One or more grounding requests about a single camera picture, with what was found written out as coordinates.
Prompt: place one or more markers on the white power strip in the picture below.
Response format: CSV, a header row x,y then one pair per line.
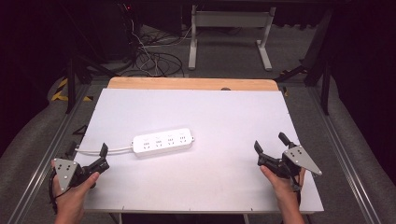
x,y
163,142

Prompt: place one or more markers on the white metal desk frame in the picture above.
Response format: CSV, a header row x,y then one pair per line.
x,y
229,19

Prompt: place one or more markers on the person's right hand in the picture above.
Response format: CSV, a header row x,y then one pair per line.
x,y
286,189

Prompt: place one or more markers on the dark equipment with red light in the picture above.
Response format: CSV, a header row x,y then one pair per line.
x,y
127,28

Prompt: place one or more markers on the person's left hand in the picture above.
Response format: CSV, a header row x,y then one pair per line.
x,y
71,200

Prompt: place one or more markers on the white table board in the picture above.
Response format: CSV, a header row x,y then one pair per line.
x,y
202,115

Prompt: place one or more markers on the black tripod stand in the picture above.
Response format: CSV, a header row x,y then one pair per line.
x,y
74,77

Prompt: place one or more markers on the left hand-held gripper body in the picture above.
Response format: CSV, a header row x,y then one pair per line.
x,y
67,172

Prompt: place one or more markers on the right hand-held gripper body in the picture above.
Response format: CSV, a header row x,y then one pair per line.
x,y
300,158

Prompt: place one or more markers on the black metal stand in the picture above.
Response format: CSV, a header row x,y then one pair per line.
x,y
323,71

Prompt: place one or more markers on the black table clamp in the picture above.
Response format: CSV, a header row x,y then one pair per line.
x,y
71,149

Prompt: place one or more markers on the aluminium floor rail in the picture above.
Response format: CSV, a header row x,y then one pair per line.
x,y
46,158
345,155

